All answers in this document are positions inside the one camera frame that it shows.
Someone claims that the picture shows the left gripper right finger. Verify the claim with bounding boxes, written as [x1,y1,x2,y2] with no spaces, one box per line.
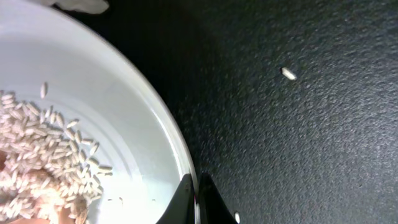
[198,173,238,224]

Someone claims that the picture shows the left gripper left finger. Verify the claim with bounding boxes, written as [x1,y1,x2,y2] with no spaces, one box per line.
[157,174,195,224]

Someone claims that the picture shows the food scraps with rice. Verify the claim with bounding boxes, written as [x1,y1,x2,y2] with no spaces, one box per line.
[1,91,113,223]

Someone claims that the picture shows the grey plate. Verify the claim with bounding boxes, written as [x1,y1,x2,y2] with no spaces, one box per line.
[1,1,197,223]

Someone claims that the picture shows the white napkin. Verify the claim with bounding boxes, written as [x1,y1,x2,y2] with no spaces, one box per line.
[37,0,109,14]

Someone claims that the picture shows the round black serving tray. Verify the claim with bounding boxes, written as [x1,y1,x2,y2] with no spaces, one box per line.
[52,0,398,224]

